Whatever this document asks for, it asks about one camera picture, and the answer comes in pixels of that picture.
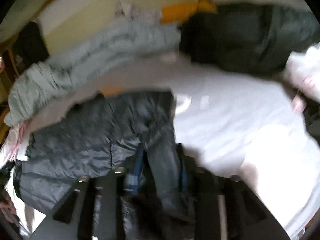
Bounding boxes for wooden bunk bed frame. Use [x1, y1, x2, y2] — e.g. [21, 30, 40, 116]
[0, 0, 216, 145]

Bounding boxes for crumpled grey cloth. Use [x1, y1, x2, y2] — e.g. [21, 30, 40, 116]
[114, 1, 163, 24]

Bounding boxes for black hanging bag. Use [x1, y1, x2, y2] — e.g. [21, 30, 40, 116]
[13, 22, 49, 69]

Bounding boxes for white floral pillow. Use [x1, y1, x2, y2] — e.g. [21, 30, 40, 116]
[283, 43, 320, 102]

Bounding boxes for light grey-blue duvet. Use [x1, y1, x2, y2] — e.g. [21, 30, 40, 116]
[3, 19, 182, 128]

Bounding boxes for dark grey garment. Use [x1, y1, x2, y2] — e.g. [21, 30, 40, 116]
[303, 98, 320, 144]

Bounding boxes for person's left hand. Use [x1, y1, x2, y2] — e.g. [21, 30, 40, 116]
[1, 192, 16, 223]

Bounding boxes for black quilted puffer jacket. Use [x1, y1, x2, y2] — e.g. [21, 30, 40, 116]
[13, 90, 198, 240]

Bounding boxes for orange pillow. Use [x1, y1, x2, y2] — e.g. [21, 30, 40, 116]
[160, 1, 217, 24]

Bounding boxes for small pink device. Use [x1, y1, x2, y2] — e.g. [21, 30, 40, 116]
[292, 95, 306, 114]

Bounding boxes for dark green down coat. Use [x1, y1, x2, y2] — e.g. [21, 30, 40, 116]
[179, 3, 319, 76]

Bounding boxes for pink white cloth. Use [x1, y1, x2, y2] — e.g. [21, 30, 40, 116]
[1, 120, 30, 166]

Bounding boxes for checkered overhead bed sheet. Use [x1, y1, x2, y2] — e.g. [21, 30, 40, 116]
[1, 0, 46, 43]

